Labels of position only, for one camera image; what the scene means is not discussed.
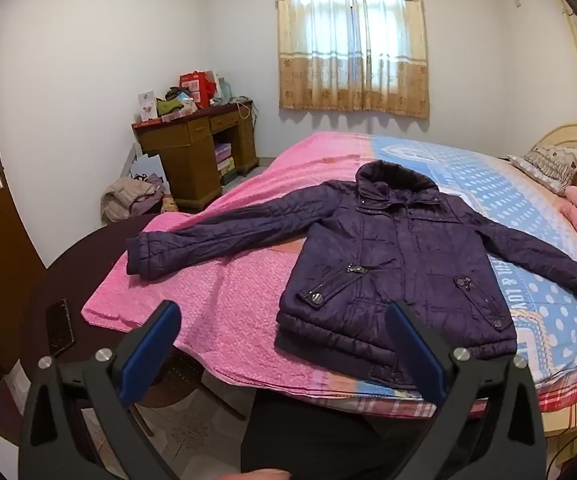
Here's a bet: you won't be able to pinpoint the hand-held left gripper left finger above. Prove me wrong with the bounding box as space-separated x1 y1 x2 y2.
18 300 183 480

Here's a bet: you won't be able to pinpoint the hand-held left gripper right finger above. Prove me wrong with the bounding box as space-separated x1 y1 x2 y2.
385 301 548 480

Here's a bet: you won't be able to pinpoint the purple quilted jacket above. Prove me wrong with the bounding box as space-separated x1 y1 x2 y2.
126 160 577 392

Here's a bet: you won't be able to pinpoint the pile of grey clothes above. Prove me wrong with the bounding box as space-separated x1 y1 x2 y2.
101 175 166 224

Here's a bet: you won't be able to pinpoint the person's left hand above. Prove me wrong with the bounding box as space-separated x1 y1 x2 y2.
237 468 291 480

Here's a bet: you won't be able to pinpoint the black phone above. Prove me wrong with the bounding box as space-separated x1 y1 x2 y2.
45 298 77 357

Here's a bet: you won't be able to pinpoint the dark round table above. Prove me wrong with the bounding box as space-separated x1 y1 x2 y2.
18 224 249 438

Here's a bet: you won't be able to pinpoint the person's black pants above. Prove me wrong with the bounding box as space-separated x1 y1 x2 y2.
241 389 469 480

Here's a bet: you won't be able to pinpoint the white paper bag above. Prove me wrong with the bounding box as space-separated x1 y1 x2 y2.
131 154 165 183

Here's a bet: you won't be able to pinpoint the blue dotted printed bedsheet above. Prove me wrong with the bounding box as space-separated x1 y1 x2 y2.
368 135 577 397

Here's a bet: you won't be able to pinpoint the brown wooden desk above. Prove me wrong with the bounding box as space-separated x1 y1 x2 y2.
132 101 260 212

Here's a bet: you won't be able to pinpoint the grey patterned pillow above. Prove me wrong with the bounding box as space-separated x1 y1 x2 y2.
507 144 577 197

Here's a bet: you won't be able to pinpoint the white printed card box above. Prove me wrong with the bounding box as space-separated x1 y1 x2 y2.
137 91 158 122

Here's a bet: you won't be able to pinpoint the cream wooden bed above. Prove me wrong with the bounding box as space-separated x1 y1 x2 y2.
537 122 577 442

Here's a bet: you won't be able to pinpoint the red gift box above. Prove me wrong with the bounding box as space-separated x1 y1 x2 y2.
179 71 219 110

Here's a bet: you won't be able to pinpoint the beige floral window curtain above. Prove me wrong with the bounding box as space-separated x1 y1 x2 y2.
274 0 430 120

